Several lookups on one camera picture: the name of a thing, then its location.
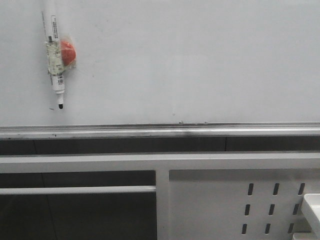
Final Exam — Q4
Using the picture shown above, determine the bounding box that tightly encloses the white upper plastic tray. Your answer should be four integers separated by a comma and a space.
301, 193, 320, 239

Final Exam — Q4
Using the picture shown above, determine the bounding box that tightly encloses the white black-tip whiteboard marker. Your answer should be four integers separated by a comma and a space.
41, 0, 65, 110

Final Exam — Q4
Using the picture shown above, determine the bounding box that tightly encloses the white metal stand frame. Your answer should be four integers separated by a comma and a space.
0, 152, 320, 240

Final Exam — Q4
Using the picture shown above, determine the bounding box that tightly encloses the white whiteboard with aluminium frame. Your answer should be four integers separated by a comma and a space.
0, 0, 320, 140

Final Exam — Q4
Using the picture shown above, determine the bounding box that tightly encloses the red round magnet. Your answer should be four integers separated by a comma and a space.
60, 40, 77, 67

